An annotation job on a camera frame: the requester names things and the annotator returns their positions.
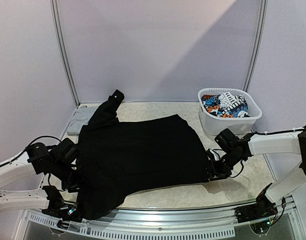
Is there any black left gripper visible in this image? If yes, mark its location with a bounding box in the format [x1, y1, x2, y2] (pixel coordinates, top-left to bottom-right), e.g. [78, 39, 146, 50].
[52, 159, 93, 193]

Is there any grey t-shirt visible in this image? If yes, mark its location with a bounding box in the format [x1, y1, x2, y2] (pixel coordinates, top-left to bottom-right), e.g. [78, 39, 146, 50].
[66, 106, 97, 136]

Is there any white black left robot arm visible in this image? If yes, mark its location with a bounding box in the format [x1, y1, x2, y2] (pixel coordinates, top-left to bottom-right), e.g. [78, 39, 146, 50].
[0, 138, 82, 221]

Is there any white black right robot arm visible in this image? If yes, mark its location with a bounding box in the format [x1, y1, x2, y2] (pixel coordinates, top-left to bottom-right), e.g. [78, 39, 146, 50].
[206, 125, 306, 218]

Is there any translucent white laundry basket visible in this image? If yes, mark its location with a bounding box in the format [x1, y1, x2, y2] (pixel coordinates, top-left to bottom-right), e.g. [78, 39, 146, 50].
[197, 88, 262, 136]

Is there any navy printed garment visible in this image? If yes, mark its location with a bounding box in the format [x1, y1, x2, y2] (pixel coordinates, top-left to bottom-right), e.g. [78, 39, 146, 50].
[200, 91, 251, 118]

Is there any black white striped garment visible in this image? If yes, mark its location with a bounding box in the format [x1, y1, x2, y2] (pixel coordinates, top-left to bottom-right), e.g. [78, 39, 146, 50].
[217, 91, 248, 110]

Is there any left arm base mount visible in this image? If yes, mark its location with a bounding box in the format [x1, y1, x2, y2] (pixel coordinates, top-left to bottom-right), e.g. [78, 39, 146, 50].
[41, 199, 83, 223]

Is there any aluminium front rail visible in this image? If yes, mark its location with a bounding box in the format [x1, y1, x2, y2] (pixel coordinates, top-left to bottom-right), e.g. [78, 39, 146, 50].
[22, 192, 300, 238]

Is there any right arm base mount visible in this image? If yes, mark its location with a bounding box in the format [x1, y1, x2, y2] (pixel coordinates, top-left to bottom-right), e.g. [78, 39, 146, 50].
[234, 200, 278, 223]

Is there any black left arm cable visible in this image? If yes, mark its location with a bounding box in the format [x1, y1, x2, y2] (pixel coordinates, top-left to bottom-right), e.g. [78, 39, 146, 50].
[0, 135, 76, 191]

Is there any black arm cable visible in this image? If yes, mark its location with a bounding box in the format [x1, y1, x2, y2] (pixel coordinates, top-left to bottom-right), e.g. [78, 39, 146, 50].
[0, 135, 76, 191]
[254, 127, 306, 136]

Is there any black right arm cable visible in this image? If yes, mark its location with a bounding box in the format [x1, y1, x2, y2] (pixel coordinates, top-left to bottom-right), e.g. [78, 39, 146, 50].
[254, 127, 306, 136]

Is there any aluminium left corner post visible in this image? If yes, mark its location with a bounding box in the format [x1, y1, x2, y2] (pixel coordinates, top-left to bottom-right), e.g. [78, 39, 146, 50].
[50, 0, 81, 108]

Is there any aluminium corner post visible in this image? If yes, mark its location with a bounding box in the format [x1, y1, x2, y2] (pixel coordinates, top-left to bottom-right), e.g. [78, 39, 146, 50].
[50, 0, 81, 108]
[243, 0, 268, 92]

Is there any aluminium right corner post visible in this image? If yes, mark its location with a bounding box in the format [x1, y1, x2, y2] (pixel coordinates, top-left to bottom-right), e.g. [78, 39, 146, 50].
[243, 0, 268, 92]

